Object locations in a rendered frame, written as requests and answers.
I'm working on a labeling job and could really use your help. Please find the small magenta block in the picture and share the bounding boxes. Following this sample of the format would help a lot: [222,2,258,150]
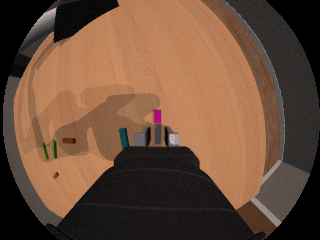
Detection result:
[154,110,161,123]

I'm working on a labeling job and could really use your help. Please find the orange rod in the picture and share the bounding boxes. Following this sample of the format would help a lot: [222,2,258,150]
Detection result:
[62,138,76,144]
[53,172,59,179]

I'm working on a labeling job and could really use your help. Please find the turquoise rod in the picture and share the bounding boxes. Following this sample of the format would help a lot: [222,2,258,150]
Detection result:
[119,128,130,149]

